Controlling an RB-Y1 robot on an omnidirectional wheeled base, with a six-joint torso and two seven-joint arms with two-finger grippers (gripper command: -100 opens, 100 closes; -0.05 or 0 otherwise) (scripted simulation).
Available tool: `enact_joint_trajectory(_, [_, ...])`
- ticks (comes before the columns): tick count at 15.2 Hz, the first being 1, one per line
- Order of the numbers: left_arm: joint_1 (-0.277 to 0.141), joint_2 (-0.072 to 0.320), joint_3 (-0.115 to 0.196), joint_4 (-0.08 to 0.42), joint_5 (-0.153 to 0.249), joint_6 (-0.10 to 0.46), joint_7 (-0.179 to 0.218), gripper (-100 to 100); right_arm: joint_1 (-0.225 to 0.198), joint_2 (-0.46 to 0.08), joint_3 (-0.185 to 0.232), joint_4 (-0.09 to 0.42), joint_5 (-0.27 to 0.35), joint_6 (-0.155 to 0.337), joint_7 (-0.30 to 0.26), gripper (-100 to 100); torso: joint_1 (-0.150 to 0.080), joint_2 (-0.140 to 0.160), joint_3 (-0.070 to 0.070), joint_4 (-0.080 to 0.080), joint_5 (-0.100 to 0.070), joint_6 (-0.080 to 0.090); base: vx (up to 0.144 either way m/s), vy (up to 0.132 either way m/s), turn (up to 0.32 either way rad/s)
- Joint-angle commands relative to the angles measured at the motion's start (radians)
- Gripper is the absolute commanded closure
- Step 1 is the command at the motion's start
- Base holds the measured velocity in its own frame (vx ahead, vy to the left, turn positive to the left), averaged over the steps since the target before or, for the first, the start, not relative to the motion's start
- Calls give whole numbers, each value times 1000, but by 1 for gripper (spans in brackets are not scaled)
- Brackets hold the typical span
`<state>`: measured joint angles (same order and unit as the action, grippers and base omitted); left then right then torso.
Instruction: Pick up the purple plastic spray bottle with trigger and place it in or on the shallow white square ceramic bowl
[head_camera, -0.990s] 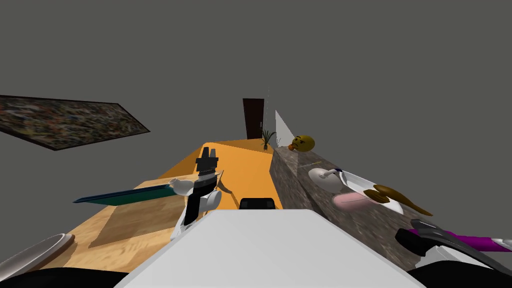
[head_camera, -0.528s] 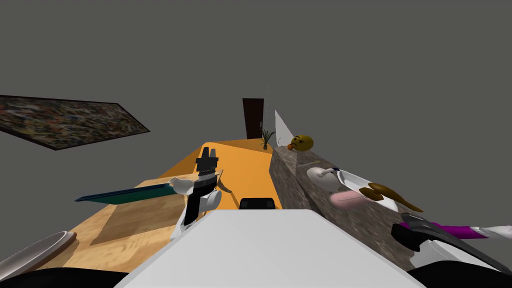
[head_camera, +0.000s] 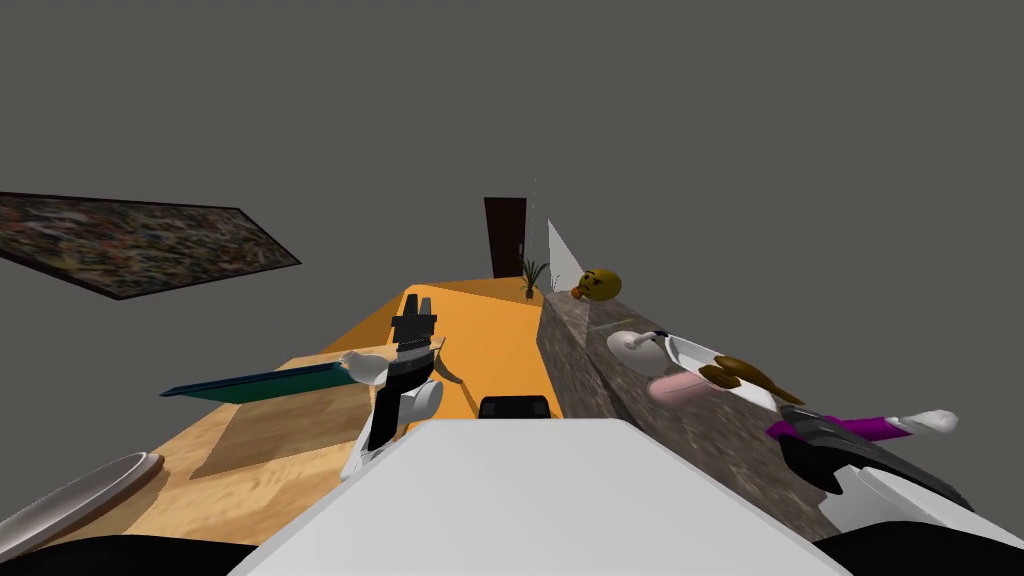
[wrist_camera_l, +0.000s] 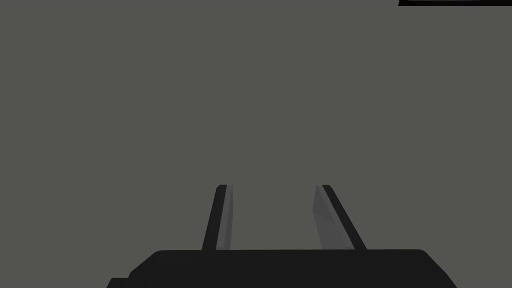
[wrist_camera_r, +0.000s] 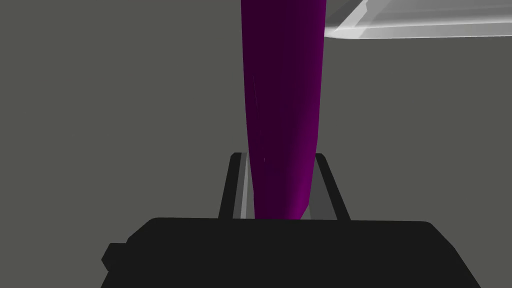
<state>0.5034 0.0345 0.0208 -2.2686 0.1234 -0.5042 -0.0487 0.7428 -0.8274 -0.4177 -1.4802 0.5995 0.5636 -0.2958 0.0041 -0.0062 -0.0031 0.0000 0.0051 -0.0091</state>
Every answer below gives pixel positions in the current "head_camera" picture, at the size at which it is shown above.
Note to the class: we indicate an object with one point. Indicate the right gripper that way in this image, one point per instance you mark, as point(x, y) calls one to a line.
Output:
point(810, 452)

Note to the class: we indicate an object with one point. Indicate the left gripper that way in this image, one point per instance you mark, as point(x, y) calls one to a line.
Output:
point(414, 326)

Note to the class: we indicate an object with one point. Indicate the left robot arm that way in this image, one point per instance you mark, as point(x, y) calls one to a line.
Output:
point(394, 416)

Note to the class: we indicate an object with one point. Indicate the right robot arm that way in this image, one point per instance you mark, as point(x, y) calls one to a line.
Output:
point(912, 488)

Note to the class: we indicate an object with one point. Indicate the purple white-tipped brush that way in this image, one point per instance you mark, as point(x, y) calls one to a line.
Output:
point(868, 428)

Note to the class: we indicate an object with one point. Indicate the white plate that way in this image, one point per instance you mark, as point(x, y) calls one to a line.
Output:
point(748, 386)

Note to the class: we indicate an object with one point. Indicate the dark brown door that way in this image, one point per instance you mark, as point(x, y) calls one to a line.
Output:
point(505, 238)

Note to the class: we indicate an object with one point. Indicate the brown wooden spoon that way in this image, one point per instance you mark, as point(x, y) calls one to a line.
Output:
point(732, 372)

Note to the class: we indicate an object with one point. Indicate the green potted plant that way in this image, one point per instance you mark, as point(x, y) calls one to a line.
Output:
point(532, 278)

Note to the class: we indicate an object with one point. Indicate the pink sausage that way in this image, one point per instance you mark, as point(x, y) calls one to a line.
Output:
point(676, 390)

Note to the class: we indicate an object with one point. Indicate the teal door leaf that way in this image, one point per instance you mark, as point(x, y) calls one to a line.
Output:
point(256, 384)

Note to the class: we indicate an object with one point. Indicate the yellow face ball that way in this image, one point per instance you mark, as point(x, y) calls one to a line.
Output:
point(602, 284)

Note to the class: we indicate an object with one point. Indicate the white mug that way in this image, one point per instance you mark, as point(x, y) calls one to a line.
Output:
point(632, 352)

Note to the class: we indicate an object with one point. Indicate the multicoloured wall picture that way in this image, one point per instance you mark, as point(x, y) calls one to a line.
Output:
point(136, 244)

